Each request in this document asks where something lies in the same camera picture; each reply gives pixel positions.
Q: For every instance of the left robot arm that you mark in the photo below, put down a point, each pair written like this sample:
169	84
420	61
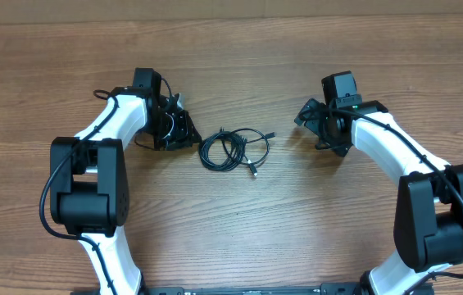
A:
86	197

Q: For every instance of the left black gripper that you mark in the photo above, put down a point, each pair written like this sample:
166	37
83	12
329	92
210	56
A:
184	135

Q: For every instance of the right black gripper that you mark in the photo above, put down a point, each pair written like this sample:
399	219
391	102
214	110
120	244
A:
341	146

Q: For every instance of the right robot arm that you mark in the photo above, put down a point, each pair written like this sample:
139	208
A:
428	224

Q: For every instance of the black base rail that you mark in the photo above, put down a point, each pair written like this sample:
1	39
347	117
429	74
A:
251	291

